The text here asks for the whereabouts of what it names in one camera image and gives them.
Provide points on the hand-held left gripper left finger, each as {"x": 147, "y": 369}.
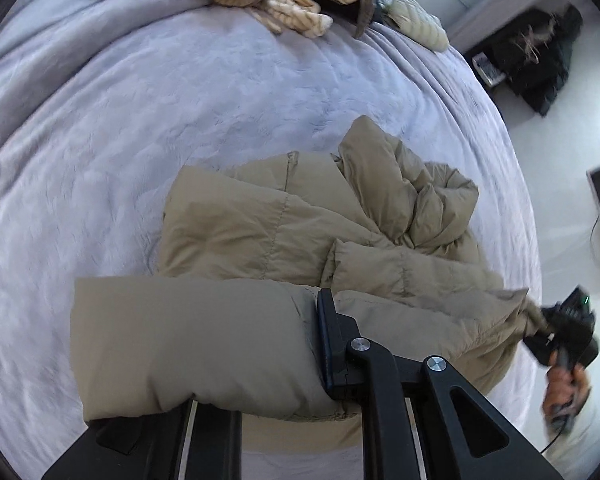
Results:
{"x": 130, "y": 440}

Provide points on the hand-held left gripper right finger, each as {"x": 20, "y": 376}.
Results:
{"x": 325, "y": 340}

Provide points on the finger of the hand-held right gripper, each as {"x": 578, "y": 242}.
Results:
{"x": 551, "y": 317}

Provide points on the khaki puffer jacket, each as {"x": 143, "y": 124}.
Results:
{"x": 230, "y": 340}

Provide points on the person's right hand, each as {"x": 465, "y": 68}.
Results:
{"x": 562, "y": 395}

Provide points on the printed box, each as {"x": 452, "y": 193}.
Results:
{"x": 487, "y": 67}

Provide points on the hanging black coats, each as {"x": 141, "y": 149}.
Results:
{"x": 535, "y": 60}

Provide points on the lavender blanket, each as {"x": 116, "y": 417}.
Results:
{"x": 105, "y": 135}

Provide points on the cream quilted jacket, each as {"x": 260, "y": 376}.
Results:
{"x": 420, "y": 22}

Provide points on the dark garment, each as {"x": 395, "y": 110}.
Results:
{"x": 380, "y": 9}

